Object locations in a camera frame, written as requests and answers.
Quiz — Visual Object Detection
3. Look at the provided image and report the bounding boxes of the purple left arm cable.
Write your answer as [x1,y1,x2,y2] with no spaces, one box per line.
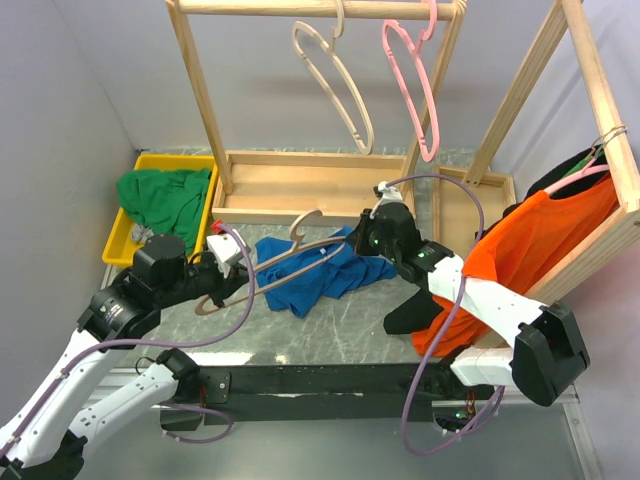
[0,223,259,466]

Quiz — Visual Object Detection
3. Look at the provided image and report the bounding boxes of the yellow plastic tray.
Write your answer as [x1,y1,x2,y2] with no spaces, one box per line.
[102,153,218,268]

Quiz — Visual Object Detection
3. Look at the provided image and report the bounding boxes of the orange hanging garment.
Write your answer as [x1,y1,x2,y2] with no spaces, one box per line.
[410,174,621,359]

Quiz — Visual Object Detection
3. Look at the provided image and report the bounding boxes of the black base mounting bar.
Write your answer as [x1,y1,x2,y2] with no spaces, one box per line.
[159,363,494,433]

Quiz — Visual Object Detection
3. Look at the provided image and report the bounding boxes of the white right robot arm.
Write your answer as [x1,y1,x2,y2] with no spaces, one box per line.
[347,202,590,406]

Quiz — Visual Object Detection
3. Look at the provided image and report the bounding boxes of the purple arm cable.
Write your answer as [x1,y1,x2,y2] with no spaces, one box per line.
[0,223,259,466]
[382,174,506,457]

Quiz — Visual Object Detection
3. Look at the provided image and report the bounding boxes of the green hanger on right rack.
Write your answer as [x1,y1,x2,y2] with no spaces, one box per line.
[566,152,603,175]

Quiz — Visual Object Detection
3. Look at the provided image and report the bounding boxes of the blue tank top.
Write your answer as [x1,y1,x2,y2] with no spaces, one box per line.
[256,243,397,318]

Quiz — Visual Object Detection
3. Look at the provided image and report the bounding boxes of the wooden clothes rack centre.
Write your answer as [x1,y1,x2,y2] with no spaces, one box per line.
[167,1,467,225]

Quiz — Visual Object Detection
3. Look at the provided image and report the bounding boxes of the grey cloth in tray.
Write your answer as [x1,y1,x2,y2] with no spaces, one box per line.
[130,223,155,245]

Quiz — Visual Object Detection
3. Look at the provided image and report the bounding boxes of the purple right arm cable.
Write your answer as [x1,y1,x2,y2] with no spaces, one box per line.
[382,174,506,457]

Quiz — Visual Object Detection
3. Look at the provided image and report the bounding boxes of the wooden clothes rack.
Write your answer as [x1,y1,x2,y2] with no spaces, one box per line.
[434,1,639,303]
[167,1,467,225]

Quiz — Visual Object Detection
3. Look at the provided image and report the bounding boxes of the pink hanger on right rack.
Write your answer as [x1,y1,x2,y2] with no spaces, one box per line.
[545,165,609,197]

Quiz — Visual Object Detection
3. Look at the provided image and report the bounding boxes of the wooden clothes rack right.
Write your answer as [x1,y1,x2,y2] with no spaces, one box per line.
[434,1,639,303]

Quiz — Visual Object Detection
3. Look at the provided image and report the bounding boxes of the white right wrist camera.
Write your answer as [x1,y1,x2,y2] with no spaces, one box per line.
[373,181,404,212]

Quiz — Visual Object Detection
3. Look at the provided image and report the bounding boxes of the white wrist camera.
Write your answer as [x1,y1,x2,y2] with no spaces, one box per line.
[206,220,244,278]
[373,181,404,212]

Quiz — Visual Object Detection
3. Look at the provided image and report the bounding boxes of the green garment in tray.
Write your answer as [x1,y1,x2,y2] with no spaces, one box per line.
[116,168,212,254]

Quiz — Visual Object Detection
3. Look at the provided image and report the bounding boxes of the pink plastic hanger on rack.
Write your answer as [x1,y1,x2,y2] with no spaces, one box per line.
[381,0,446,163]

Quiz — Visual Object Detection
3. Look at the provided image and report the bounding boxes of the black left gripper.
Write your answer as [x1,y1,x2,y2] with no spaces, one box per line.
[157,249,255,307]

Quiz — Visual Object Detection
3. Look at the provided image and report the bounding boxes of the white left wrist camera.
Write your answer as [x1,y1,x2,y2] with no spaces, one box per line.
[206,220,244,278]

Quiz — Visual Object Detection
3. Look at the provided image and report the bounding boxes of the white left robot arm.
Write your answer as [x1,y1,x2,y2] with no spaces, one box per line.
[1,229,255,479]

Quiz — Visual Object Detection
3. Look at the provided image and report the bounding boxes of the beige wooden hanger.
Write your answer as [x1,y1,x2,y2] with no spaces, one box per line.
[194,209,346,316]
[292,0,376,156]

